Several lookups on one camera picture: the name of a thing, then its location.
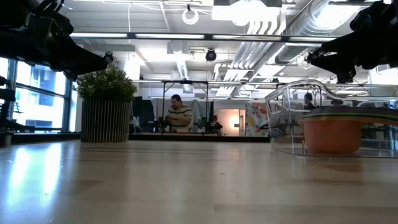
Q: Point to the green plant in ribbed pot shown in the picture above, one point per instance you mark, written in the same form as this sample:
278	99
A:
105	121

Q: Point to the green plastic measuring cup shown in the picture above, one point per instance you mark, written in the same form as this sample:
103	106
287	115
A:
342	118

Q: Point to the silver air duct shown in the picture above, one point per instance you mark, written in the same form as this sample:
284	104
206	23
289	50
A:
311	28

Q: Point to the black ceiling spotlight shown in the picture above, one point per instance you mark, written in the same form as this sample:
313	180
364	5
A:
211	55
109	59

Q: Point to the colourful wall poster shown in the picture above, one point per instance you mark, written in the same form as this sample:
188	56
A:
256	119

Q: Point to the white ceiling conduit bundle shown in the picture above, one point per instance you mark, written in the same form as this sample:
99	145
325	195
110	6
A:
248	53

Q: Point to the large window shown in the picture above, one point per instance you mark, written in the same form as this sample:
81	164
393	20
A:
40	90

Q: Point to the white ceiling unit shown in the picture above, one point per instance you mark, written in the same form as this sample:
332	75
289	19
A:
245	12

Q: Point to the black stand by window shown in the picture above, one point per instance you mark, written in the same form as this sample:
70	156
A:
6	105

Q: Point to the person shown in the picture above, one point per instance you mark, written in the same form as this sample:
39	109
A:
179	113
308	99

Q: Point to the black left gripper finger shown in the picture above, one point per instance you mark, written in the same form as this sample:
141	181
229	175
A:
81	59
71	75

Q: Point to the orange plastic measuring cup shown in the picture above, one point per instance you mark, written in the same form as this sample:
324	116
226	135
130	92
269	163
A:
332	137

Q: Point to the clear plastic basket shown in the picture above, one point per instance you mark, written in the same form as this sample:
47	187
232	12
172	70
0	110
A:
379	153

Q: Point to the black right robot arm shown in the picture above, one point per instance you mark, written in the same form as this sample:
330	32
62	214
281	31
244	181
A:
390	12

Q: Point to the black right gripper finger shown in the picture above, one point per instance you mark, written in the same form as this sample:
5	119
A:
337	45
337	67

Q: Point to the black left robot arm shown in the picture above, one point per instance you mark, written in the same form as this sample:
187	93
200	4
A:
12	31

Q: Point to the black background robot arm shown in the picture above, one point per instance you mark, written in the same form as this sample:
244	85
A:
160	124

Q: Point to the long ceiling light bar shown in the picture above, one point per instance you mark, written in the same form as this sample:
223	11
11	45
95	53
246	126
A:
155	35

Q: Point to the black aluminium table frame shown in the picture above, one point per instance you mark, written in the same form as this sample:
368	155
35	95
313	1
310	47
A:
186	137

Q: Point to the black metal rig frame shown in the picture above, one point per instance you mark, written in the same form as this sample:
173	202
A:
186	82

